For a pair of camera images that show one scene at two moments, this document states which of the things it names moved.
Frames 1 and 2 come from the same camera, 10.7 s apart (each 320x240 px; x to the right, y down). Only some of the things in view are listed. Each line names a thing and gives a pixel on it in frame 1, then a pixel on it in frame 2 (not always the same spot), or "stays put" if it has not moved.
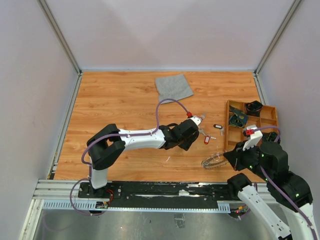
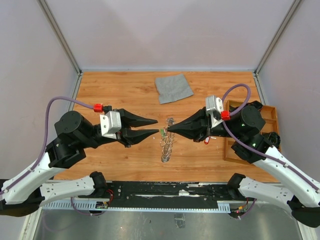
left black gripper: [186, 146] -> [129, 136]
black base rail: [157, 195] stays put
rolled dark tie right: [269, 137] stays put
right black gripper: [234, 156] -> [197, 127]
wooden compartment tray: [267, 122] stays put
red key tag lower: [206, 139] stays put
